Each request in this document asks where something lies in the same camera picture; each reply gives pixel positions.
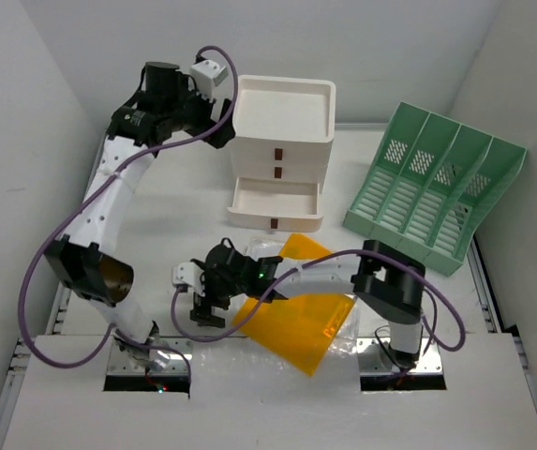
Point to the yellow clip file folder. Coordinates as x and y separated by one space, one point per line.
299 330

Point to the clear zip document pouch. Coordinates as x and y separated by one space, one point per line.
300 246

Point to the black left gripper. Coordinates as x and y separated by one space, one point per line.
186 93

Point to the green file rack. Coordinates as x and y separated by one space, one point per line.
430 185

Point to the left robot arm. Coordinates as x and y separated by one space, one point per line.
166 100

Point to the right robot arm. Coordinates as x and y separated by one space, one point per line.
386 280

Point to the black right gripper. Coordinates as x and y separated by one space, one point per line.
202 306

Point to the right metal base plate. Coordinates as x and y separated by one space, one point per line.
376 358

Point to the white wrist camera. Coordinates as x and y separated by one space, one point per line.
188 275
207 76

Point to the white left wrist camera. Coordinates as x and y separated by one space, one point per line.
207 76

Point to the metal base plate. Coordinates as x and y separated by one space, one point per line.
376 358
169 360

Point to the white drawer cabinet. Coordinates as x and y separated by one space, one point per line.
284 133

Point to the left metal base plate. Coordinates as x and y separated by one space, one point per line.
169 360

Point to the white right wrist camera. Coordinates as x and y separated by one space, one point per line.
188 275

